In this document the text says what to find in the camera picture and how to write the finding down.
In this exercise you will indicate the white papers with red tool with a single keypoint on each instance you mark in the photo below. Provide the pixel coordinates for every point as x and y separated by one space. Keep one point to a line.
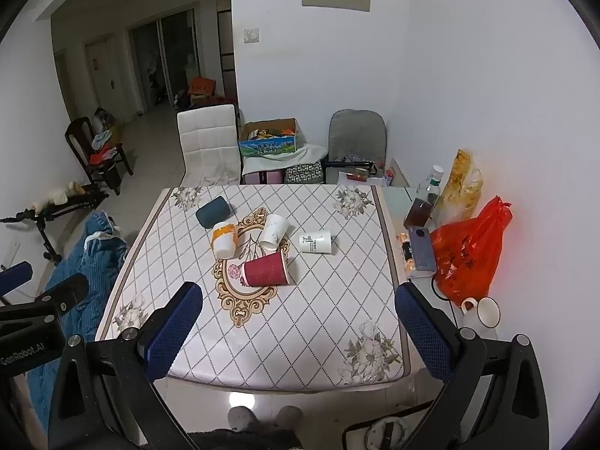
361 177

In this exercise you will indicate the pink storage box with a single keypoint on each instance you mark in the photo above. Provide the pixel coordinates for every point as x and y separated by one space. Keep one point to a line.
265 177

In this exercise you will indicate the white folded cloth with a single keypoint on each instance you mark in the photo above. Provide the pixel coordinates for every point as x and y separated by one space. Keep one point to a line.
300 155

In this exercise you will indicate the dark wooden chair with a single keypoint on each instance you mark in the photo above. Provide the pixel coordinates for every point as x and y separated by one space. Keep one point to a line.
77 136

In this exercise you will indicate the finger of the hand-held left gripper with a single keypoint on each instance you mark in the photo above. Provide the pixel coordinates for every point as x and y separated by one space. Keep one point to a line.
14 277
65 290

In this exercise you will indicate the orange box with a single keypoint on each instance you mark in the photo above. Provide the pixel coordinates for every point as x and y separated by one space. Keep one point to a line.
202 86

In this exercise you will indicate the plain white paper cup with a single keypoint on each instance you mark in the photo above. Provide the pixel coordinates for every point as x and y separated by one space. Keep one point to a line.
273 232

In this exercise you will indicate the red paper cup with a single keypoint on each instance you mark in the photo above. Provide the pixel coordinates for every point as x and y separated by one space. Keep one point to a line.
266 269

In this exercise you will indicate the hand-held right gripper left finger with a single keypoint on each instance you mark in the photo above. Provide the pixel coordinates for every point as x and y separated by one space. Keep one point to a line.
174 323

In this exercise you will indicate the glass bottle with brown liquid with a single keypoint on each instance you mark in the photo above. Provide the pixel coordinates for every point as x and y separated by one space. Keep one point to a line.
419 211

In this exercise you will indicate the grey cushioned chair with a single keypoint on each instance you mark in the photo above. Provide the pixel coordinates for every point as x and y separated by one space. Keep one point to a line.
356 133

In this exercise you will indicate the black and white patterned bag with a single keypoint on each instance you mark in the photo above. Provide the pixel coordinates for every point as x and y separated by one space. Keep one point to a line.
304 173

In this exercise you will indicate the yellow plastic bag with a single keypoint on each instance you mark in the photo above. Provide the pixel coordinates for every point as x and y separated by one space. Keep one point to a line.
461 183

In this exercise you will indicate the orange plastic bag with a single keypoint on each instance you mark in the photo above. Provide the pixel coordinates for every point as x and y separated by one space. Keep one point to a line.
468 258

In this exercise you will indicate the dark cloth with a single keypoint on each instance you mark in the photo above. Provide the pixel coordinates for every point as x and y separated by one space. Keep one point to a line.
243 439

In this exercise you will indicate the white padded chair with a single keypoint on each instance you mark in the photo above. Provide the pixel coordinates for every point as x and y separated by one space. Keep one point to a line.
208 143

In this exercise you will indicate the blue printed cardboard box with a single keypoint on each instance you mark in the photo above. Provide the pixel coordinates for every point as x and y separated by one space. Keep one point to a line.
267 146

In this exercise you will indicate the white cup with green print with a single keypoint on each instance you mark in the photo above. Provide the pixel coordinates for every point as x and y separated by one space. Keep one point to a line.
316 242

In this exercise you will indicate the diamond pattern floral tablecloth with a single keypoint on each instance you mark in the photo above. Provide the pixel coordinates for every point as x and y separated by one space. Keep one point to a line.
328 300

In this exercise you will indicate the pile of clothes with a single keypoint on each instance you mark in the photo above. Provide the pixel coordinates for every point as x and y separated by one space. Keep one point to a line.
104 143

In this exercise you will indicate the white mug with dark rim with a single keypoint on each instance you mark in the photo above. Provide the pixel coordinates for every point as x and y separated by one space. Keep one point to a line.
487 314

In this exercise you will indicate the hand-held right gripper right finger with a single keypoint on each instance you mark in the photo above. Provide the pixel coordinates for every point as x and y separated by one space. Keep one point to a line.
422 333

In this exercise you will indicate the black metal exercise frame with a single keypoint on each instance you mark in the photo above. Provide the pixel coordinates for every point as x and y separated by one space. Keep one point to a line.
44 232

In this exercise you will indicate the dark teal cup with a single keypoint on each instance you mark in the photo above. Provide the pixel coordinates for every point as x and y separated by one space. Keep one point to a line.
213 212

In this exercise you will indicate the orange and white paper cup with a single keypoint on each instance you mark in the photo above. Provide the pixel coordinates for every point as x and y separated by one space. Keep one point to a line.
223 240

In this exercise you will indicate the grey slipper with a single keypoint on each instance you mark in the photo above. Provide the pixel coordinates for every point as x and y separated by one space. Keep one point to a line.
241 418
289 416

